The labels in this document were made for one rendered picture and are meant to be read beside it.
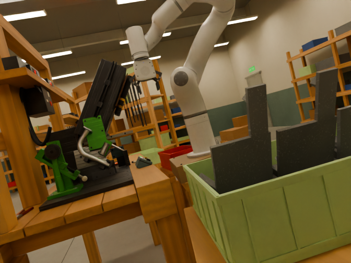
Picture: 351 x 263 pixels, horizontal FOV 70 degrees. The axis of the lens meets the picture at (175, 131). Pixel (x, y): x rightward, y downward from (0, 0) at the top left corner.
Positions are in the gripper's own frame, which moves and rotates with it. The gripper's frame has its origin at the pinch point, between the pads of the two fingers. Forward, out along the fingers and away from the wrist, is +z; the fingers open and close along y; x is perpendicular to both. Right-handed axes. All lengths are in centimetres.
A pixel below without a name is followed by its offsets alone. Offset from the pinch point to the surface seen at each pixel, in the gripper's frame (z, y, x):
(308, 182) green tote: 37, 13, -83
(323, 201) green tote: 41, 15, -83
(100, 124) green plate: 9.0, -29.5, 39.0
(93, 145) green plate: 20, -37, 36
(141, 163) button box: 37.6, -11.5, 22.5
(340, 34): -73, 469, 304
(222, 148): 27, 2, -72
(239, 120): 65, 347, 594
